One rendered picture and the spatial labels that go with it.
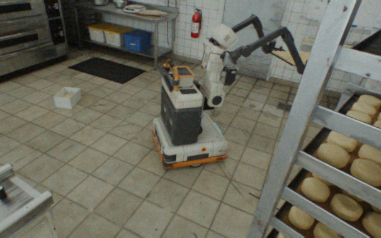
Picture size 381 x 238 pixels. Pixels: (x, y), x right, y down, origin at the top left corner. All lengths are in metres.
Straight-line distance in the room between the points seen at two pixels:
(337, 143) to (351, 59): 0.20
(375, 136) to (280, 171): 0.15
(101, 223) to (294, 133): 1.93
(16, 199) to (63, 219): 0.98
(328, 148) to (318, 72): 0.18
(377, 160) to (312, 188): 0.12
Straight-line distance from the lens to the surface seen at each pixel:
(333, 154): 0.51
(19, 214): 1.22
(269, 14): 4.63
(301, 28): 4.58
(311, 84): 0.39
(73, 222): 2.27
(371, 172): 0.51
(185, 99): 2.10
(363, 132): 0.43
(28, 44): 4.73
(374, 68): 0.40
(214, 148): 2.48
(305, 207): 0.54
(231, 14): 4.76
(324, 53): 0.38
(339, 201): 0.57
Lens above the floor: 1.78
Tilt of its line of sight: 33 degrees down
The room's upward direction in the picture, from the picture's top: 5 degrees clockwise
